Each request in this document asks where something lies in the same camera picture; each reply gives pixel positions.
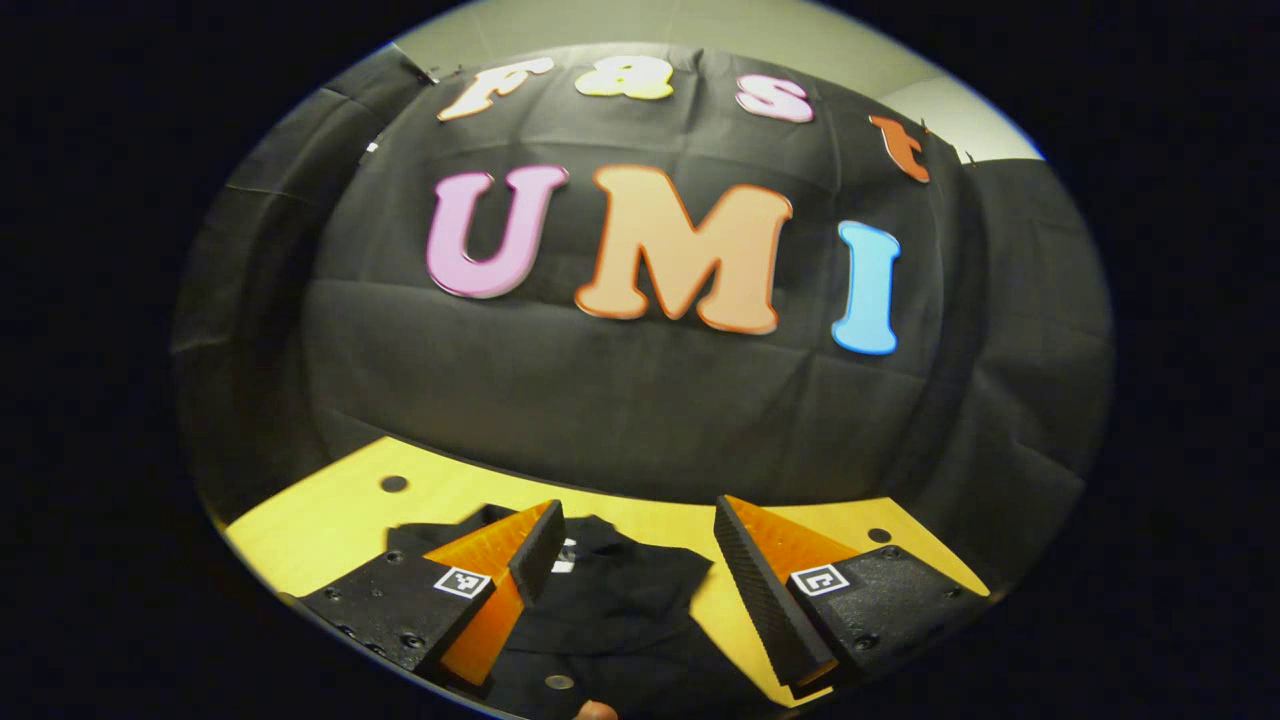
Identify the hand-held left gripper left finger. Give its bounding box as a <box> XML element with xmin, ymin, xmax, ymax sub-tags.
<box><xmin>297</xmin><ymin>498</ymin><xmax>567</xmax><ymax>691</ymax></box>

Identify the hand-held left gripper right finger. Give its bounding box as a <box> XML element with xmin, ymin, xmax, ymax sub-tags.
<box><xmin>711</xmin><ymin>493</ymin><xmax>993</xmax><ymax>702</ymax></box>

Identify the black garment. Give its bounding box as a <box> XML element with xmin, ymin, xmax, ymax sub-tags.
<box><xmin>385</xmin><ymin>503</ymin><xmax>801</xmax><ymax>720</ymax></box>

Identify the black backdrop cloth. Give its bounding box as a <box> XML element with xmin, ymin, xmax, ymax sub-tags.
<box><xmin>170</xmin><ymin>42</ymin><xmax>1116</xmax><ymax>593</ymax></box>

